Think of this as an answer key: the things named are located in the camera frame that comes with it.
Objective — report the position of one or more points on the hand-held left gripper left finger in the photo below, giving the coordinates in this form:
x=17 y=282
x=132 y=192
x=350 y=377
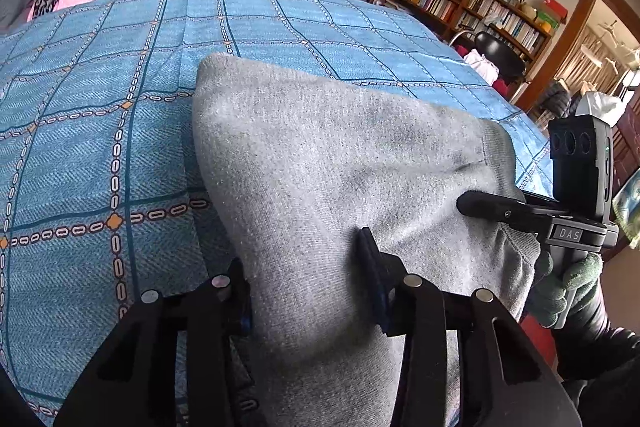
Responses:
x=240 y=302

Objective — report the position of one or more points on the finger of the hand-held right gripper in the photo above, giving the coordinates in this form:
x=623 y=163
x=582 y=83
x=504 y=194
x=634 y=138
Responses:
x=500 y=209

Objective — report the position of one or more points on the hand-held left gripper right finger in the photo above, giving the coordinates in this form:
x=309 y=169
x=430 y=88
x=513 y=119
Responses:
x=372 y=267

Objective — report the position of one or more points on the grey pants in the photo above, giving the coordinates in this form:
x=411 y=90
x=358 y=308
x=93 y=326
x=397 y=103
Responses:
x=325 y=157

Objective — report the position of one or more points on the person's right forearm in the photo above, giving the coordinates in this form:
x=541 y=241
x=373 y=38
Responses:
x=605 y=357

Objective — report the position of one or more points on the person's right hand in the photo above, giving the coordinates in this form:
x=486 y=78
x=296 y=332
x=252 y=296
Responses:
x=555 y=292

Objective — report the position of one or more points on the colourful printed cloth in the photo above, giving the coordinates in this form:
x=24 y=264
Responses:
x=629 y=207

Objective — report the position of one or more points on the white plastic bag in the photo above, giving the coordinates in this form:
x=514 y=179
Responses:
x=602 y=107

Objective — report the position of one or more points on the black jacket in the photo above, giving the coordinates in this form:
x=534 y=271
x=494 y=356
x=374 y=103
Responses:
x=557 y=99

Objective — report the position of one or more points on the pale pink garment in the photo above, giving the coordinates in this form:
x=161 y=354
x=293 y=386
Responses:
x=482 y=67

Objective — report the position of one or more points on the black office chair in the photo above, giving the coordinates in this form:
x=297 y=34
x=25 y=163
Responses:
x=500 y=52

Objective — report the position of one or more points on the red box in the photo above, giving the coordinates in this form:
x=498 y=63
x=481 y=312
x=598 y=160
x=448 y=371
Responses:
x=554 y=9

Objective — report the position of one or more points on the wooden bookshelf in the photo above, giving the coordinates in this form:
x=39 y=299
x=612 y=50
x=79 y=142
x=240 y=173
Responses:
x=450 y=2

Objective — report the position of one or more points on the wide wooden doorway frame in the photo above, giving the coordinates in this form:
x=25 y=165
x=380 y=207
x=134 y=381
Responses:
x=575 y=22

